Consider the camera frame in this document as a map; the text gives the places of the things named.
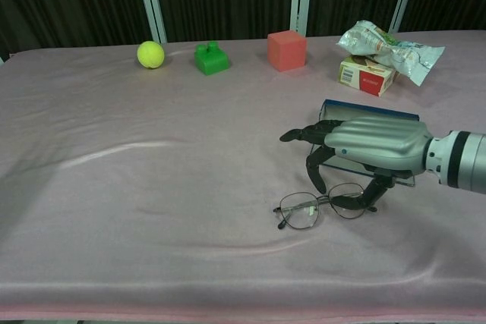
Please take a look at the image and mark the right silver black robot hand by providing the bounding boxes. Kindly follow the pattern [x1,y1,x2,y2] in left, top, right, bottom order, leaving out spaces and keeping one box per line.
[279,117,434,211]

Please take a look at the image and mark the dark blue rectangular box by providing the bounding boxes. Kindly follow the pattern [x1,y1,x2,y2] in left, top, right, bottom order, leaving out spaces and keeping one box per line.
[317,99,421,188]

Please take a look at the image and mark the thin-framed eyeglasses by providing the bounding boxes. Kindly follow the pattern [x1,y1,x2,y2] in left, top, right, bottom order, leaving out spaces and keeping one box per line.
[273,182,379,231]

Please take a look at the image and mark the red white cardboard box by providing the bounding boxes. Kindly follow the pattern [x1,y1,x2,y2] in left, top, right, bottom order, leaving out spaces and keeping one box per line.
[338,54,399,98]

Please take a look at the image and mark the crumpled silver snack bag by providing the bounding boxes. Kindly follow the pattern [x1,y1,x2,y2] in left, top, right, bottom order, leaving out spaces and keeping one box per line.
[336,20,446,87]

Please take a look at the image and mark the red foam cube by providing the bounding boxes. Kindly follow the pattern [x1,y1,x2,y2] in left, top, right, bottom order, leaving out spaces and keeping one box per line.
[267,30,308,73]

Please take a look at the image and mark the green toy building block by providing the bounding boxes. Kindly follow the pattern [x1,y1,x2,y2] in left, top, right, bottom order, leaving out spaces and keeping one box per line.
[194,41,232,77]

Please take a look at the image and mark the pink tablecloth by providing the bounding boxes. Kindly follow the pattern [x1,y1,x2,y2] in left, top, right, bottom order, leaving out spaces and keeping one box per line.
[0,28,486,321]

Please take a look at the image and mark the yellow tennis ball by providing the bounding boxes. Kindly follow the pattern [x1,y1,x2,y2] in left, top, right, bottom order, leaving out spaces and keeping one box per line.
[137,40,166,70]

